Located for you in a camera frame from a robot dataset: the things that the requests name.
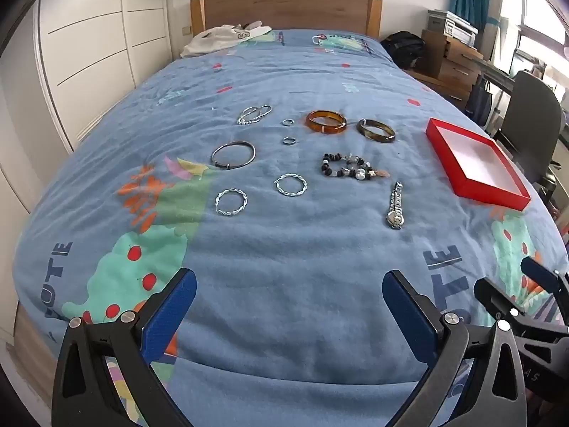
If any white garment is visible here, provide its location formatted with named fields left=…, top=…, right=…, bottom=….
left=180, top=21, right=273, bottom=58

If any dark blue bag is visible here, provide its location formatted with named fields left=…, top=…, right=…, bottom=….
left=466, top=78, right=493, bottom=122

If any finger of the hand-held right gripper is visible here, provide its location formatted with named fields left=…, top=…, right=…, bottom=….
left=520, top=256, right=569, bottom=296
left=473, top=277, right=534, bottom=321

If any white printer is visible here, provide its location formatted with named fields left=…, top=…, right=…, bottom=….
left=427, top=9, right=479, bottom=48

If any amber bangle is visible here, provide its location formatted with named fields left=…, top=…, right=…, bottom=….
left=305, top=110, right=348, bottom=135

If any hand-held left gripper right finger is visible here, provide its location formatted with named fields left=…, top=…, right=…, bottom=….
left=382, top=269, right=530, bottom=427

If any grey chair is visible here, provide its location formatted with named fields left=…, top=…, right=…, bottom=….
left=490, top=70, right=569, bottom=190

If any wooden headboard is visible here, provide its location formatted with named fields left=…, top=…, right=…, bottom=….
left=190, top=0, right=383, bottom=40

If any black and white beaded bracelet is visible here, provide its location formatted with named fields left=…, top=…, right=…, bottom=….
left=321, top=152, right=392, bottom=182

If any silver wristwatch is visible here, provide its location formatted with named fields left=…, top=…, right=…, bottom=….
left=385, top=181, right=404, bottom=231

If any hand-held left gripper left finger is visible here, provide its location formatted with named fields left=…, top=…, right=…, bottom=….
left=52, top=268, right=197, bottom=427

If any dark green bangle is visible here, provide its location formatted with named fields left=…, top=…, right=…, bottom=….
left=356, top=118, right=396, bottom=144

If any wooden drawer cabinet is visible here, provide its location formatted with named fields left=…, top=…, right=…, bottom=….
left=406, top=30, right=486, bottom=110

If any white wardrobe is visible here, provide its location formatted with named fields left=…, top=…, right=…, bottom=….
left=38, top=0, right=172, bottom=153

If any black backpack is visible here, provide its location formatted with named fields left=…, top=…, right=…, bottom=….
left=381, top=31, right=426, bottom=71

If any plain silver bangle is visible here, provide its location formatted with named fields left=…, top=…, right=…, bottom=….
left=211, top=141, right=257, bottom=170

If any red shallow box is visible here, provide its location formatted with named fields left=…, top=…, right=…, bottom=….
left=425, top=118, right=532, bottom=211

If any twisted silver hoop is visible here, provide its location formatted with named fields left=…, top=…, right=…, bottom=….
left=274, top=174, right=308, bottom=197
left=215, top=189, right=249, bottom=217

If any silver chain bracelet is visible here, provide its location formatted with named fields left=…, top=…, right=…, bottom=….
left=236, top=104, right=272, bottom=126

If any glass desk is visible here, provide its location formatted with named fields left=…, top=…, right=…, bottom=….
left=477, top=57, right=517, bottom=95

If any blue printed blanket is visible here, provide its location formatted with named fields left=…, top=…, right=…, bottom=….
left=13, top=30, right=567, bottom=427

